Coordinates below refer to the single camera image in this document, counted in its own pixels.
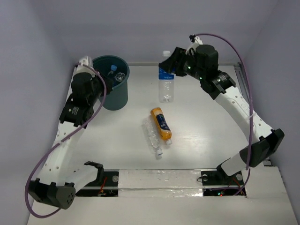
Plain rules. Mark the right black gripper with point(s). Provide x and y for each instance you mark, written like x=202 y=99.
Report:
x=174 y=62

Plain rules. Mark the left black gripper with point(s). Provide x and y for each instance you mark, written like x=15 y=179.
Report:
x=103 y=84

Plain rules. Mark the blue label bottle white cap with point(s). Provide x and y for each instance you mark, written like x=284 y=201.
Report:
x=165 y=86

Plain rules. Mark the clear bottle blue label cap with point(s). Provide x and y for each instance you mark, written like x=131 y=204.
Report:
x=112 y=71

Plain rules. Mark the small clear bottle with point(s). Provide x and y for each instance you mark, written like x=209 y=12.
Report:
x=120 y=77

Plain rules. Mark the orange juice bottle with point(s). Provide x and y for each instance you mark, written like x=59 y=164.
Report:
x=161 y=124

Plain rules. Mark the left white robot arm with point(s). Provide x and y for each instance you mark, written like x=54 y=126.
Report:
x=56 y=184

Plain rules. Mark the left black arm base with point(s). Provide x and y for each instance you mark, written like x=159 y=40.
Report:
x=107 y=187

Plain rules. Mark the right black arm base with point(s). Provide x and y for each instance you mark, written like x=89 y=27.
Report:
x=213 y=184

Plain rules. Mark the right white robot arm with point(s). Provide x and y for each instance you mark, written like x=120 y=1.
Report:
x=263 y=139

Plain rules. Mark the dark green plastic bin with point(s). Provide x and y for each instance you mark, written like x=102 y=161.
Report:
x=117 y=94

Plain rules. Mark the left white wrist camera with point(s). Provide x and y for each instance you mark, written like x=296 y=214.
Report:
x=84 y=64

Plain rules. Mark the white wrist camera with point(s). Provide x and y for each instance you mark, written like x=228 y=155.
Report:
x=84 y=64
x=195 y=42

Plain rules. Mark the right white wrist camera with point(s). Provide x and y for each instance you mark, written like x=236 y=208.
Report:
x=195 y=42

